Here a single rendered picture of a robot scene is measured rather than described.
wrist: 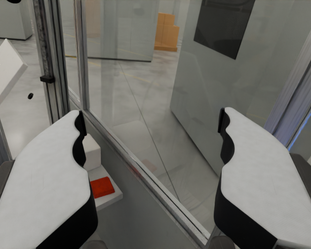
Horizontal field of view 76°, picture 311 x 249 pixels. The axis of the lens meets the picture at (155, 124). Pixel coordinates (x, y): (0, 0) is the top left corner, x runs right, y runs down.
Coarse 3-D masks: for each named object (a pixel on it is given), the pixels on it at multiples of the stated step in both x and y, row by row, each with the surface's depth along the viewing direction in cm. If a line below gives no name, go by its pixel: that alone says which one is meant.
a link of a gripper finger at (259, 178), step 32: (224, 128) 11; (256, 128) 9; (224, 160) 9; (256, 160) 7; (288, 160) 7; (224, 192) 6; (256, 192) 6; (288, 192) 6; (224, 224) 6; (256, 224) 5; (288, 224) 5
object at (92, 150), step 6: (84, 138) 87; (90, 138) 88; (84, 144) 84; (90, 144) 84; (96, 144) 85; (84, 150) 80; (90, 150) 81; (96, 150) 83; (90, 156) 82; (96, 156) 84; (90, 162) 84; (96, 162) 86; (90, 168) 85
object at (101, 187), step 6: (96, 180) 80; (102, 180) 80; (108, 180) 80; (96, 186) 77; (102, 186) 78; (108, 186) 78; (96, 192) 75; (102, 192) 75; (108, 192) 77; (114, 192) 78
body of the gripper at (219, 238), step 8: (96, 240) 5; (216, 240) 5; (224, 240) 5; (232, 240) 5; (88, 248) 5; (96, 248) 5; (104, 248) 5; (208, 248) 5; (216, 248) 5; (224, 248) 5; (232, 248) 5
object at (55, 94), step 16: (32, 0) 71; (48, 0) 69; (32, 16) 74; (48, 16) 72; (48, 32) 75; (48, 48) 78; (64, 64) 85; (64, 80) 88; (48, 96) 90; (64, 96) 91; (48, 112) 94; (64, 112) 94
